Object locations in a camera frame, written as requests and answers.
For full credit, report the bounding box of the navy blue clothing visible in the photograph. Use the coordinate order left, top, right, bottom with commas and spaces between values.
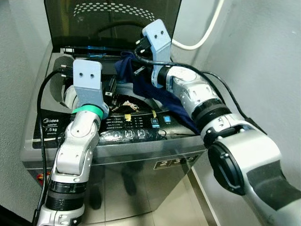
115, 50, 201, 136

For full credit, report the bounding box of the grey Midea washing machine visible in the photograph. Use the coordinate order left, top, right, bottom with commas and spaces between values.
21, 45, 210, 225

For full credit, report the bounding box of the dark patterned laundry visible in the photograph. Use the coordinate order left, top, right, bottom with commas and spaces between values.
112, 93, 157, 115

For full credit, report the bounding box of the dark transparent washer lid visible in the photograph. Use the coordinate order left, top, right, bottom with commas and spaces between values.
43, 0, 183, 53

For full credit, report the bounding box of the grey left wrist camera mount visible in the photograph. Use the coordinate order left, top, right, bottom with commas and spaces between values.
71, 59, 109, 119

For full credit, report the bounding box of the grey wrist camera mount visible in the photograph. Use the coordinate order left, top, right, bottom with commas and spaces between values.
71, 59, 109, 119
142, 19, 173, 77

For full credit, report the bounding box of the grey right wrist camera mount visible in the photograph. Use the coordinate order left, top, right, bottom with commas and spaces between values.
142, 19, 173, 77

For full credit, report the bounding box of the white washer hose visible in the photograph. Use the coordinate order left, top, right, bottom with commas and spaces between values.
171, 0, 224, 51

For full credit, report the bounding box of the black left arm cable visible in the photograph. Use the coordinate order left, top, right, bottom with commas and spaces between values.
32, 67, 74, 225

